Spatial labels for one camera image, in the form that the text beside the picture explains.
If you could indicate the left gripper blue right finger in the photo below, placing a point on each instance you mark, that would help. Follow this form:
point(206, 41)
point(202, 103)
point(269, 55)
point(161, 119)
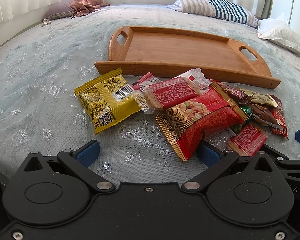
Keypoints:
point(216, 161)

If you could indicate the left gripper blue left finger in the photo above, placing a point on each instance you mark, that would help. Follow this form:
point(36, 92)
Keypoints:
point(78, 162)

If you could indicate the red chocolate bar packet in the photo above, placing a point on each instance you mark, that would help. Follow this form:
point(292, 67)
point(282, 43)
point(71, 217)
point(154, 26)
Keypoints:
point(278, 114)

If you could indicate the brown chocolate packet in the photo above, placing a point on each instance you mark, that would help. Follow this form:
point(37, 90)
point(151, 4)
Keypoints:
point(261, 114)

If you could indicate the red nut snack bag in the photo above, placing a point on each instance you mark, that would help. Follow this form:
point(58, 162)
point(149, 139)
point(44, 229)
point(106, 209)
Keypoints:
point(186, 124)

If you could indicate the gold wafer packet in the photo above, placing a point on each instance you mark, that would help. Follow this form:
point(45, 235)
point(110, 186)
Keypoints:
point(264, 99)

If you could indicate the yellow snack packet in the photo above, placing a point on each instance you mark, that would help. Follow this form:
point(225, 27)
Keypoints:
point(107, 100)

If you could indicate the red clear cracker packet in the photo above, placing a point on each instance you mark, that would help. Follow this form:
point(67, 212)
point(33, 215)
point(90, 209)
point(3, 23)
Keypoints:
point(169, 93)

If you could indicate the dark red bar packet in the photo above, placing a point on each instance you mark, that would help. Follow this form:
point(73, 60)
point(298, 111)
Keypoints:
point(234, 93)

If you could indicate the white red pastry packet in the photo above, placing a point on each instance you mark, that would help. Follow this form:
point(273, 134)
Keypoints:
point(197, 78)

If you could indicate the pink clear snack packet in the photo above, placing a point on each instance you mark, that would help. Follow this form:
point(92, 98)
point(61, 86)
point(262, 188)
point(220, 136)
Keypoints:
point(146, 80)

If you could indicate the lace snowflake bedspread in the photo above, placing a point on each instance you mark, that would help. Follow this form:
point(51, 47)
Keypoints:
point(40, 68)

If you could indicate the white pillow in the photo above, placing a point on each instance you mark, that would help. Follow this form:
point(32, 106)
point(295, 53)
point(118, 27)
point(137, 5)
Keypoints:
point(278, 31)

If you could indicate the wooden serving tray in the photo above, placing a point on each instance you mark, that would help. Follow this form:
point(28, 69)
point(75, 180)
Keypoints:
point(168, 52)

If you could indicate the small object by pillow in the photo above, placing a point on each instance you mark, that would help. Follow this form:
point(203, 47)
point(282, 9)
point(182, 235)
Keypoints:
point(44, 23)

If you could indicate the purple pillow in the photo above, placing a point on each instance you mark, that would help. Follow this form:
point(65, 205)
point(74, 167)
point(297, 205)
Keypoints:
point(59, 10)

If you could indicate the pink crumpled cloth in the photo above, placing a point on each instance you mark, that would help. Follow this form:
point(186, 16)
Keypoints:
point(85, 7)

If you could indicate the striped folded quilt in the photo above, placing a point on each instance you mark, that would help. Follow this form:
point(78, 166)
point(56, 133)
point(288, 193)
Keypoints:
point(219, 9)

